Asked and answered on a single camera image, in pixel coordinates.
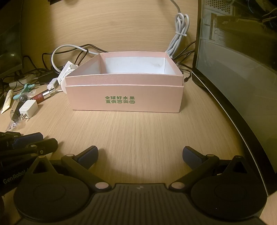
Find white power strip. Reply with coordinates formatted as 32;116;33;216
2;74;29;87

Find black power adapter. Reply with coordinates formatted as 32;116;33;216
38;71;59;84

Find clear plastic packet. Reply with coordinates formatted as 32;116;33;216
9;100;29;131

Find white leaflet packet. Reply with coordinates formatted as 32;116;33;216
57;61;79;94

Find pink cardboard box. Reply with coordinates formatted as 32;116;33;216
65;51;184;113

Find black computer monitor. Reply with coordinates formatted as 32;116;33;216
0;0;25;79

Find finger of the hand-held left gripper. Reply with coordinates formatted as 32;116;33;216
0;132;44;148
0;138;59;162

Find thin black cable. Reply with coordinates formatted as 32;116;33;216
173;49;196;84
22;55;53;75

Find white charger plug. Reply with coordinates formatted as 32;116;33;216
19;105;39;119

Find thick black cable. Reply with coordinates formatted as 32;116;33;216
41;44;109;72

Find white looped cable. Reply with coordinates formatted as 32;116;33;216
51;44;109;74

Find white cream tube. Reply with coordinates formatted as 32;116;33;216
1;89;15;115

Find brown lipstick tube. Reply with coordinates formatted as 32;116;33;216
30;88;56;101

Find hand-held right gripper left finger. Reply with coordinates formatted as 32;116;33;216
22;146;110;192

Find teal plastic clip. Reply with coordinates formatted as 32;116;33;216
13;83;35;100

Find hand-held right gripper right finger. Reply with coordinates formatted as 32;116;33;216
169;146;257;192

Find tied white cable bundle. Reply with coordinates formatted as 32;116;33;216
165;0;191;59

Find glass-sided computer case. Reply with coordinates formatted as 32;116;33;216
190;0;277;198

